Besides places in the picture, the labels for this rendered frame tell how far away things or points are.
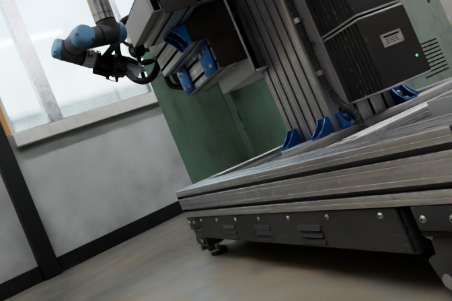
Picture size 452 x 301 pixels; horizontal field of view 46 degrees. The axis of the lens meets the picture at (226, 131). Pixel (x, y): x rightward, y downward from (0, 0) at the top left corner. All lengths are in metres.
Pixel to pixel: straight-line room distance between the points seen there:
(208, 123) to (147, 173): 1.41
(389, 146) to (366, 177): 0.08
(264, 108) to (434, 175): 1.63
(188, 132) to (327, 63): 1.12
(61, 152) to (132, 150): 0.47
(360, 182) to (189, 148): 1.66
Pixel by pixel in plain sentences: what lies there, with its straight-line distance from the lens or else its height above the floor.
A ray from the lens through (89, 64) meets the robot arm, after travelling 2.00.
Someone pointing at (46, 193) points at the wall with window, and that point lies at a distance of 3.36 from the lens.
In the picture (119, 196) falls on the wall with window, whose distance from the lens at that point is 3.50.
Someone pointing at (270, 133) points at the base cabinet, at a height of 0.28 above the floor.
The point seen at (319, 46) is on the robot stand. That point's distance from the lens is 1.37.
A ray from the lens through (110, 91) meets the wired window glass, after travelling 3.74.
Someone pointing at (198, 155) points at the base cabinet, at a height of 0.31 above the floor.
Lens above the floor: 0.30
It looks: 2 degrees up
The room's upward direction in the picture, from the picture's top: 23 degrees counter-clockwise
